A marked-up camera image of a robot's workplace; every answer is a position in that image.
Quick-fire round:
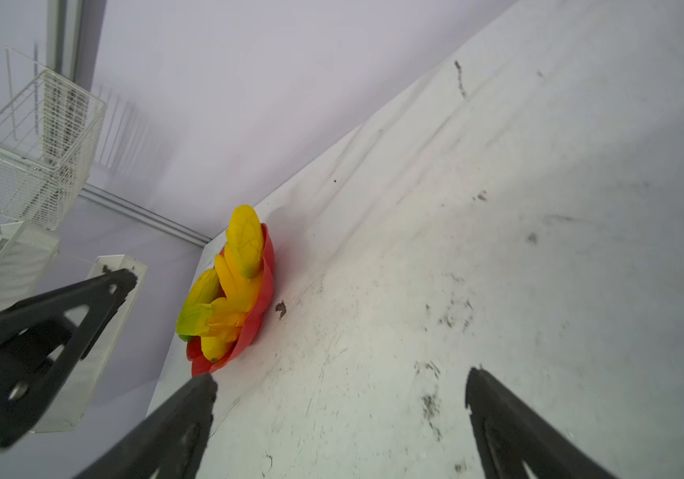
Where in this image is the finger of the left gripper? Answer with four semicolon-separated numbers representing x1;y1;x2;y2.
0;269;138;449

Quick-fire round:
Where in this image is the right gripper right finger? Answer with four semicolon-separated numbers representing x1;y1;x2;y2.
465;367;613;478

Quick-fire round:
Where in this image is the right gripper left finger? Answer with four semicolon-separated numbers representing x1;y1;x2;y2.
78;374;217;478

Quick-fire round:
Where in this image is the yellow fake lemon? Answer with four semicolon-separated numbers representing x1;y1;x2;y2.
200;336;235;363

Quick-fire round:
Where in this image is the yellow fake banana bunch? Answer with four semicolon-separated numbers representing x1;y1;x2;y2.
176;246;263;341

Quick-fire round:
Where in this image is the green yellow fake mango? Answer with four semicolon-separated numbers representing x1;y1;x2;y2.
184;269;220;307

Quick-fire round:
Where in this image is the yellow fake fruit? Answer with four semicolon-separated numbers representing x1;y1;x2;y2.
224;205;264;279

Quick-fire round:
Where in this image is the red flower-shaped fruit bowl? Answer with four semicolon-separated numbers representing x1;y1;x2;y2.
186;224;275;377

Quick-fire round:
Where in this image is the white wire wall basket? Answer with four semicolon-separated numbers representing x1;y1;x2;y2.
0;47;107;231

